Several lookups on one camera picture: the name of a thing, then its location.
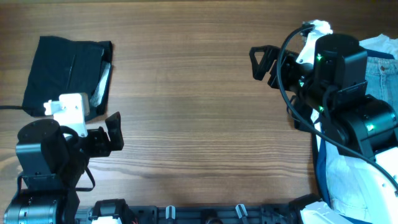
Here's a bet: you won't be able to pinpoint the black shorts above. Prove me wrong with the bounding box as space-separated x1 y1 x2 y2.
22 36 113 121

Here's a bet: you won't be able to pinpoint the light blue denim shorts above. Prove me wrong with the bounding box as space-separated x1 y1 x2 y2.
365 57 398 111

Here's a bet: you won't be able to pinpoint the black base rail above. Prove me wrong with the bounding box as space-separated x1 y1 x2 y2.
70 198 304 224

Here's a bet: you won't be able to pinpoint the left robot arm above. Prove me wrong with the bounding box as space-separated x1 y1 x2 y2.
3 112 124 223

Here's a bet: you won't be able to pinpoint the white t-shirt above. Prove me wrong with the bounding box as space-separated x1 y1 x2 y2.
298 34 397 223

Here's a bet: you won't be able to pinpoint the black garment under pile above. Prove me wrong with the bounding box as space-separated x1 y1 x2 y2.
290 96 320 162

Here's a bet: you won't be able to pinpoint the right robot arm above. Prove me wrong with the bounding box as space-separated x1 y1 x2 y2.
249 34 397 223

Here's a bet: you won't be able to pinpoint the dark blue garment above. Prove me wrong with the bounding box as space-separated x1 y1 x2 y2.
317 50 397 223

